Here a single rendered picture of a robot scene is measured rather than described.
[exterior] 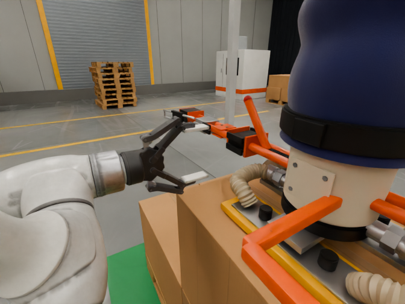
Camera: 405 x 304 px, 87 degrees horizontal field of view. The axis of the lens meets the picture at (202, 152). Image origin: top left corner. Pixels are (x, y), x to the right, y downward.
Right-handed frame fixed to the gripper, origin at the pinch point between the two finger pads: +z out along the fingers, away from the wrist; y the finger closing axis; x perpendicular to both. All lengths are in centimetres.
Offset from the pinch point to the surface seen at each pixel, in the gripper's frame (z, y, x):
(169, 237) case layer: 0, 52, -28
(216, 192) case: 3.6, 12.7, 1.9
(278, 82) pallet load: 557, 30, -456
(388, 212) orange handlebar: 11.3, -0.7, 36.3
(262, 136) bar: 13.5, -4.2, 7.5
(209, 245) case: -6.4, 16.6, 14.1
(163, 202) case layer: 7, 52, -55
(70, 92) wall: -31, 74, -890
